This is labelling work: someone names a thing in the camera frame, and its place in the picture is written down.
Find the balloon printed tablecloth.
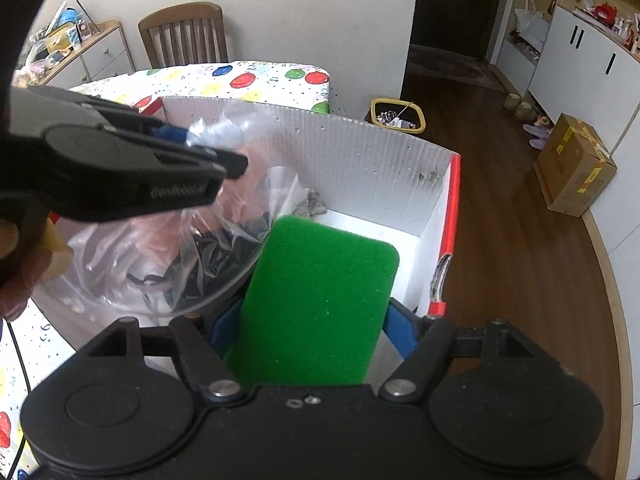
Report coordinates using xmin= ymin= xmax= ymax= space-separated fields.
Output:
xmin=0 ymin=60 xmax=334 ymax=480

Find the dark door mat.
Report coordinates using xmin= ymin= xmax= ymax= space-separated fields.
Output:
xmin=407 ymin=44 xmax=508 ymax=92

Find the yellow trash bin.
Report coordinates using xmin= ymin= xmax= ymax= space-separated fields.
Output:
xmin=370 ymin=97 xmax=426 ymax=135

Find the wooden side cabinet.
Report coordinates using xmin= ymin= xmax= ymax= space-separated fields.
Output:
xmin=15 ymin=19 xmax=136 ymax=91

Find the wooden chair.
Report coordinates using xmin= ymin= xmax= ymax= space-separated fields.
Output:
xmin=138 ymin=2 xmax=230 ymax=70

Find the plastic bag with pink items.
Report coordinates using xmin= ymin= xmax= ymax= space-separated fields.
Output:
xmin=12 ymin=42 xmax=66 ymax=86

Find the green sponge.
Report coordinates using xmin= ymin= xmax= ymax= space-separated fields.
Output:
xmin=222 ymin=216 xmax=401 ymax=389

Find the blue yellow toy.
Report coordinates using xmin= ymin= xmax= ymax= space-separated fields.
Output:
xmin=47 ymin=7 xmax=84 ymax=46

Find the white wall cabinet unit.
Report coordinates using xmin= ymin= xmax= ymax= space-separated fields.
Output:
xmin=487 ymin=0 xmax=640 ymax=480

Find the white shopping bag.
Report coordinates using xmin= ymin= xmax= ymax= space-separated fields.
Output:
xmin=514 ymin=0 xmax=551 ymax=46

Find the cardboard box with yellow tape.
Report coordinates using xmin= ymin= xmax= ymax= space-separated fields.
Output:
xmin=532 ymin=112 xmax=618 ymax=218

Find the red cardboard box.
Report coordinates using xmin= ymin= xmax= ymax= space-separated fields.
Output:
xmin=47 ymin=94 xmax=462 ymax=386

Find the clear plastic bag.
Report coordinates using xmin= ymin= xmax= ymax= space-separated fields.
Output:
xmin=37 ymin=105 xmax=302 ymax=319

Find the black cable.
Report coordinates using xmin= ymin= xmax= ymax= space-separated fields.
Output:
xmin=0 ymin=312 xmax=32 ymax=476

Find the dark door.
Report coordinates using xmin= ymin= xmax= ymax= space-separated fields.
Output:
xmin=407 ymin=0 xmax=521 ymax=61

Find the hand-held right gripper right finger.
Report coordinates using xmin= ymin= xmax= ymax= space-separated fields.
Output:
xmin=377 ymin=297 xmax=541 ymax=404

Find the red pouch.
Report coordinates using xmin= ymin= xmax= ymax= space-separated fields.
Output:
xmin=592 ymin=2 xmax=619 ymax=26

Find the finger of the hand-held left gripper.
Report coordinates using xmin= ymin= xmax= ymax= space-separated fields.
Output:
xmin=10 ymin=85 xmax=191 ymax=146
xmin=42 ymin=124 xmax=249 ymax=182

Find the person's left hand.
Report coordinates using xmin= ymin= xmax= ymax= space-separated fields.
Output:
xmin=0 ymin=220 xmax=57 ymax=322

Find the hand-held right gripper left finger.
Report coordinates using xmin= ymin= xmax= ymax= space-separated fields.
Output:
xmin=75 ymin=302 xmax=253 ymax=406

